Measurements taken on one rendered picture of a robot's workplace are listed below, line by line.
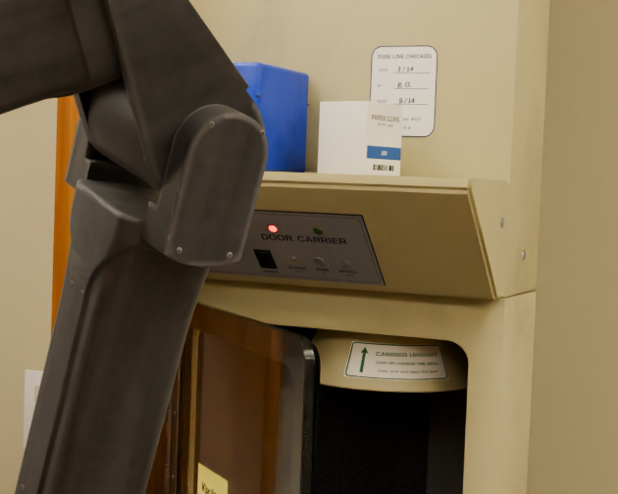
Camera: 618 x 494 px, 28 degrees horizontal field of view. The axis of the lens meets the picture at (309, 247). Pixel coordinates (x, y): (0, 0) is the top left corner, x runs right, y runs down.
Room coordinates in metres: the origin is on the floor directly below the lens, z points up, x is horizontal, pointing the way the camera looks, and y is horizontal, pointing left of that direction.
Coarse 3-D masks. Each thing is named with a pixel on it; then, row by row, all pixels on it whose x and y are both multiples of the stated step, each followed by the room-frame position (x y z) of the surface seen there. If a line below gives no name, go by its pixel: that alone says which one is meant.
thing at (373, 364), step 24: (336, 336) 1.14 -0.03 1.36; (360, 336) 1.13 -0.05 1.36; (384, 336) 1.12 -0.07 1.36; (336, 360) 1.13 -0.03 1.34; (360, 360) 1.12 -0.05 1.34; (384, 360) 1.11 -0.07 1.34; (408, 360) 1.11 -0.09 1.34; (432, 360) 1.12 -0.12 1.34; (456, 360) 1.14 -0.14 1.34; (336, 384) 1.12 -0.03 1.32; (360, 384) 1.11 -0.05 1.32; (384, 384) 1.10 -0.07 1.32; (408, 384) 1.10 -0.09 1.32; (432, 384) 1.11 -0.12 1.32; (456, 384) 1.13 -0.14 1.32
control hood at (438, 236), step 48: (288, 192) 1.00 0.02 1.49; (336, 192) 0.99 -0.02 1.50; (384, 192) 0.97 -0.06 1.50; (432, 192) 0.95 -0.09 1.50; (480, 192) 0.96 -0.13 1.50; (384, 240) 1.01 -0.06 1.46; (432, 240) 0.99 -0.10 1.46; (480, 240) 0.97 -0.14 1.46; (384, 288) 1.05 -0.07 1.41; (432, 288) 1.03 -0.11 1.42; (480, 288) 1.01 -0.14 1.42
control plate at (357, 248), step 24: (264, 216) 1.04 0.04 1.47; (288, 216) 1.02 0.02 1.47; (312, 216) 1.01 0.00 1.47; (336, 216) 1.00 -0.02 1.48; (360, 216) 1.00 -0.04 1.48; (264, 240) 1.06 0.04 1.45; (288, 240) 1.05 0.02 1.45; (312, 240) 1.04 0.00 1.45; (336, 240) 1.03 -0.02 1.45; (360, 240) 1.02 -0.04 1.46; (240, 264) 1.09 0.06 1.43; (288, 264) 1.07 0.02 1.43; (312, 264) 1.06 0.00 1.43; (336, 264) 1.05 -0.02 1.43; (360, 264) 1.04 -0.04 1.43
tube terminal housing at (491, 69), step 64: (192, 0) 1.17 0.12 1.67; (256, 0) 1.14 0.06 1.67; (320, 0) 1.11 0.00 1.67; (384, 0) 1.09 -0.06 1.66; (448, 0) 1.07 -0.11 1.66; (512, 0) 1.04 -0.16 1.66; (320, 64) 1.11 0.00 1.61; (448, 64) 1.06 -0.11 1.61; (512, 64) 1.04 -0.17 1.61; (448, 128) 1.06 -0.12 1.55; (512, 128) 1.04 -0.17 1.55; (512, 192) 1.05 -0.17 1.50; (512, 256) 1.06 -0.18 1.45; (256, 320) 1.14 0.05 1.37; (320, 320) 1.11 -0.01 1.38; (384, 320) 1.08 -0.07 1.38; (448, 320) 1.06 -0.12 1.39; (512, 320) 1.07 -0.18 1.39; (512, 384) 1.08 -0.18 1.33; (512, 448) 1.08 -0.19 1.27
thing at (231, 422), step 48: (192, 336) 1.11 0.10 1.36; (240, 336) 1.00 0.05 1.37; (288, 336) 0.91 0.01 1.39; (192, 384) 1.10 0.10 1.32; (240, 384) 0.99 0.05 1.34; (288, 384) 0.90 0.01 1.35; (192, 432) 1.10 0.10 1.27; (240, 432) 0.99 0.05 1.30; (288, 432) 0.90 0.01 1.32; (192, 480) 1.10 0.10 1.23; (240, 480) 0.99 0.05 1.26; (288, 480) 0.90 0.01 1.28
